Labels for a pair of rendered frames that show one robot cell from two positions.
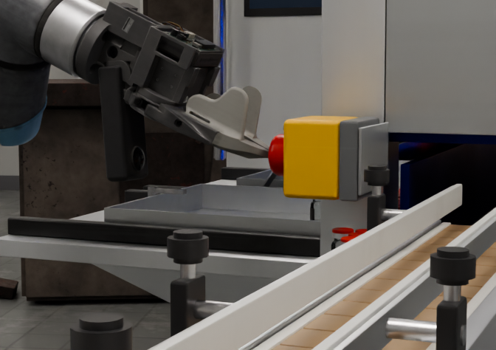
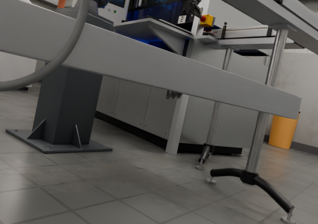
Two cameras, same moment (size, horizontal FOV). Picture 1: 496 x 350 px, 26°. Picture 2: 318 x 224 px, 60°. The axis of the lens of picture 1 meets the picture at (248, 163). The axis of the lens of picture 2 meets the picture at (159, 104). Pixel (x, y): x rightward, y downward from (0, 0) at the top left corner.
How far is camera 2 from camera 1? 1.87 m
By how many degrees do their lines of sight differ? 60
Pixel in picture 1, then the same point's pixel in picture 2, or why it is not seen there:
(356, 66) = (205, 10)
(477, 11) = (216, 9)
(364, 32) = (206, 6)
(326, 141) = (212, 18)
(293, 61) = not seen: hidden behind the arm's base
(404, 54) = (209, 11)
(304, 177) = (209, 21)
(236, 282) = (172, 37)
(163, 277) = (162, 33)
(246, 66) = not seen: hidden behind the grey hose
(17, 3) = not seen: outside the picture
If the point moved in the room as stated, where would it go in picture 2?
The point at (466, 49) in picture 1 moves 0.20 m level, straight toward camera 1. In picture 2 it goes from (214, 13) to (239, 12)
